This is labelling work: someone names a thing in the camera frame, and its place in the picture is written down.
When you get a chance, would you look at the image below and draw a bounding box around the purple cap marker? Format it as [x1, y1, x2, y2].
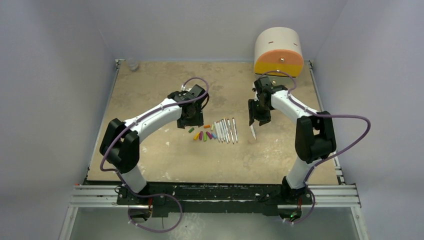
[227, 119, 235, 144]

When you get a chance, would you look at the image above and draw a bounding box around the magenta pen cap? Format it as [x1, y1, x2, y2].
[206, 131, 214, 139]

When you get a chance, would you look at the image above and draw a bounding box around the dark green cap marker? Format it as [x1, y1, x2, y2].
[232, 117, 239, 143]

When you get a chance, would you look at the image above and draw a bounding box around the magenta cap marker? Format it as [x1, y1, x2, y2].
[221, 119, 230, 144]

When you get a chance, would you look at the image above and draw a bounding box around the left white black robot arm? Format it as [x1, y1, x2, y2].
[99, 84, 210, 205]

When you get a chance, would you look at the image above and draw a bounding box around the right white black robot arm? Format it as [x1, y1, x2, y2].
[248, 76, 337, 204]

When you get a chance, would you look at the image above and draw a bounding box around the round three-drawer cabinet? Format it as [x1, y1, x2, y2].
[253, 27, 304, 77]

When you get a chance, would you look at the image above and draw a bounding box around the clear plastic cup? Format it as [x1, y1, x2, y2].
[126, 58, 139, 72]

